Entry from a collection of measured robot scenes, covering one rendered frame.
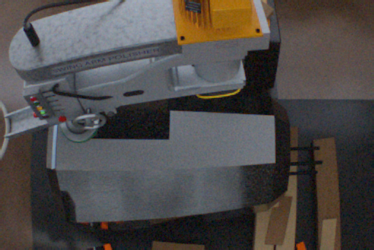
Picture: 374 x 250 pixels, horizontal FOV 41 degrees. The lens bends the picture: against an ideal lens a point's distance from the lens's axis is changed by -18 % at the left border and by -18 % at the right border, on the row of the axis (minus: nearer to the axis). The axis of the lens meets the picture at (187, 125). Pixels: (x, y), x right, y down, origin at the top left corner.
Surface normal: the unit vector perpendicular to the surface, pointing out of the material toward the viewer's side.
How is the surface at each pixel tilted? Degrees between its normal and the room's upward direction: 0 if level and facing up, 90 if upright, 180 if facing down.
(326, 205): 0
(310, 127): 0
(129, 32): 0
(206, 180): 45
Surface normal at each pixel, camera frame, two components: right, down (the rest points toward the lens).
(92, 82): -0.12, -0.32
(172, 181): -0.02, 0.43
